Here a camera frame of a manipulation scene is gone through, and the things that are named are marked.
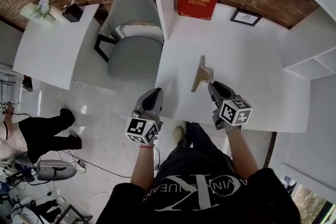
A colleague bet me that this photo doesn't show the white desk with drawers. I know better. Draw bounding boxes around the white desk with drawers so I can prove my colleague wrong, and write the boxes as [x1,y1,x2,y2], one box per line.
[155,2,312,134]

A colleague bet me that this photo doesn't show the white round object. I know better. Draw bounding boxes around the white round object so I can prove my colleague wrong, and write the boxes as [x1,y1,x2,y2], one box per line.
[282,175,297,195]

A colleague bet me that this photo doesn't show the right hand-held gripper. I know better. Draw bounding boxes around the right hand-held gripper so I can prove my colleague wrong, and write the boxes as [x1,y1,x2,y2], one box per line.
[207,80,253,131]

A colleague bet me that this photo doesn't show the small black box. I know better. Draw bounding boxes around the small black box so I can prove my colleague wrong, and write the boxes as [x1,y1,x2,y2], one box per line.
[62,4,85,24]

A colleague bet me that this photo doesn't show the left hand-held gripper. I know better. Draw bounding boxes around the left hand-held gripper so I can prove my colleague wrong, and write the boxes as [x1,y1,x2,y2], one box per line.
[124,88,165,146]

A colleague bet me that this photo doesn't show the white power strip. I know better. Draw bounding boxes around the white power strip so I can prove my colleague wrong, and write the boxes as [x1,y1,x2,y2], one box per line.
[76,159,87,173]

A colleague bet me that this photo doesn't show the person's right forearm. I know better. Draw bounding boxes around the person's right forearm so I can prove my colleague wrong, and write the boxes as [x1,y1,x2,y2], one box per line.
[227,130,260,179]

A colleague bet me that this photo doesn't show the person's beige shoe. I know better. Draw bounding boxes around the person's beige shoe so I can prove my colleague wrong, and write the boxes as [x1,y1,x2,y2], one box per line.
[173,125,187,143]

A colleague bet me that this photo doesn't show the plain white desk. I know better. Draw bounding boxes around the plain white desk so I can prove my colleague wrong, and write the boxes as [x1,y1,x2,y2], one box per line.
[12,3,100,91]

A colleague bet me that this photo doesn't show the person's right hand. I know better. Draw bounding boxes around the person's right hand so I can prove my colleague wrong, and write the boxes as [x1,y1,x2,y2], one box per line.
[215,118,242,134]

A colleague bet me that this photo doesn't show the black framed glass door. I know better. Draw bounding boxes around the black framed glass door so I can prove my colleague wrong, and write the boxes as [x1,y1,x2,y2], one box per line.
[296,183,336,224]

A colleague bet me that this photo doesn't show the black printed t-shirt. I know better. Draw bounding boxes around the black printed t-shirt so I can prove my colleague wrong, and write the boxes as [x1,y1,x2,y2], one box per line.
[96,154,301,224]

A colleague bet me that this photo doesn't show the person's black trousers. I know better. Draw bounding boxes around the person's black trousers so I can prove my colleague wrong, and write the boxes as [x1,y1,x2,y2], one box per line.
[174,122,234,166]

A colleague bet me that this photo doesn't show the person's left forearm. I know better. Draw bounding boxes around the person's left forearm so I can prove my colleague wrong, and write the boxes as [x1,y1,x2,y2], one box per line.
[130,146,155,187]

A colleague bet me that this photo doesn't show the black picture frame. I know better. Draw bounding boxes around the black picture frame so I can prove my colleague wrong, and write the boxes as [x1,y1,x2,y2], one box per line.
[230,7,263,27]

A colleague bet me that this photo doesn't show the black metal frame table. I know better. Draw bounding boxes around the black metal frame table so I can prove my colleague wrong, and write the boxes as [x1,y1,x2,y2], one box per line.
[56,203,94,224]

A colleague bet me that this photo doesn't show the person's left hand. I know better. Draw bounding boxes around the person's left hand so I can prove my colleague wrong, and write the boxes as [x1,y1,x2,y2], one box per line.
[139,123,164,147]

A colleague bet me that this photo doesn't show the grey upholstered chair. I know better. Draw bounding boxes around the grey upholstered chair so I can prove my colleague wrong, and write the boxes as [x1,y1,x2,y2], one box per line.
[93,0,165,91]

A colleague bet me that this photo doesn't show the long black floor cable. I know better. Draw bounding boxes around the long black floor cable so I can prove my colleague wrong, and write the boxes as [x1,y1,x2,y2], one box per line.
[60,149,132,179]

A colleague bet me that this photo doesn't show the orange lined drawer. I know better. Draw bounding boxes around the orange lined drawer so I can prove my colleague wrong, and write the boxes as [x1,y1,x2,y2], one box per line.
[21,74,34,94]

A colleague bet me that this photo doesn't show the grey padded stool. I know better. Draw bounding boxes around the grey padded stool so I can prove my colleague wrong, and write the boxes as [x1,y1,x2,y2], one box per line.
[36,159,77,181]

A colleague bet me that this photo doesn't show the white floor cable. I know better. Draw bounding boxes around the white floor cable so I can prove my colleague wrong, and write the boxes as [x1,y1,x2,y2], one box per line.
[70,180,112,196]

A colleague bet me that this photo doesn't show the pale purple flowers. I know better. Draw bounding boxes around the pale purple flowers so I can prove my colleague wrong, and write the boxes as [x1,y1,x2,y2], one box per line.
[31,0,55,20]

